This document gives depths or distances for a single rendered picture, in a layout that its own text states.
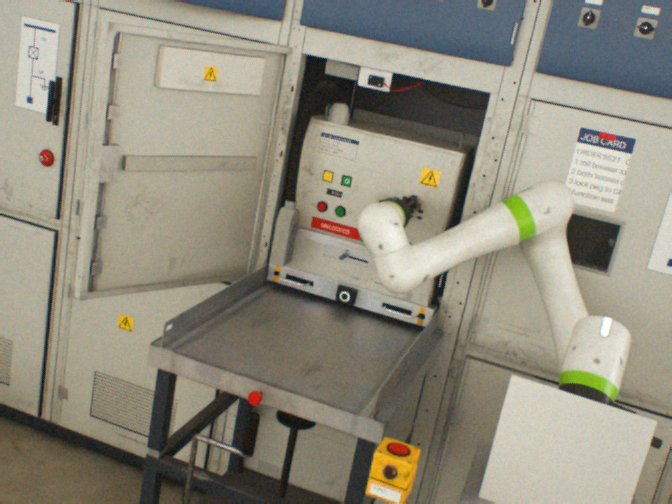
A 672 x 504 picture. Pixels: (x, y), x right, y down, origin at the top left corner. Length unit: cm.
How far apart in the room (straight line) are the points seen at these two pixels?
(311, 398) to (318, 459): 88
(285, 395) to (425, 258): 47
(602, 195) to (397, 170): 57
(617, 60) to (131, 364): 186
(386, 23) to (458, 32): 21
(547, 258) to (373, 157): 59
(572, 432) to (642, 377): 70
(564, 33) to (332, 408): 116
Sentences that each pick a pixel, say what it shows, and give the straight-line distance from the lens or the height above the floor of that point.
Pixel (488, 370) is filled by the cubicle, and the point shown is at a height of 78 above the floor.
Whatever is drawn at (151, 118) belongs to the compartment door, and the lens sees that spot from 229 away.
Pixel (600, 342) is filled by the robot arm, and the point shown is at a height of 112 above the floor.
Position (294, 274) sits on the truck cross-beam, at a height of 91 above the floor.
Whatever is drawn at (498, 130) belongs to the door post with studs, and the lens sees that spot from 237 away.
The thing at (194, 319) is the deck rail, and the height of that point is 87.
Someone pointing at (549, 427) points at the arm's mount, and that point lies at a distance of 182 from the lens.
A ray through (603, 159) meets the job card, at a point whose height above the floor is 146.
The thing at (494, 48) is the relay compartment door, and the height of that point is 169.
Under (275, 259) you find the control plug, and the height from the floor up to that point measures 97.
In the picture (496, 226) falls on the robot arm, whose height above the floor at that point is 128.
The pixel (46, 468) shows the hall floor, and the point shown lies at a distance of 313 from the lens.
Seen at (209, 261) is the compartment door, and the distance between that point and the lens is 255.
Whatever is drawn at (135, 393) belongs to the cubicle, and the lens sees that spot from 301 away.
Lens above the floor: 171
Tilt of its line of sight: 16 degrees down
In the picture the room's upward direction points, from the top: 11 degrees clockwise
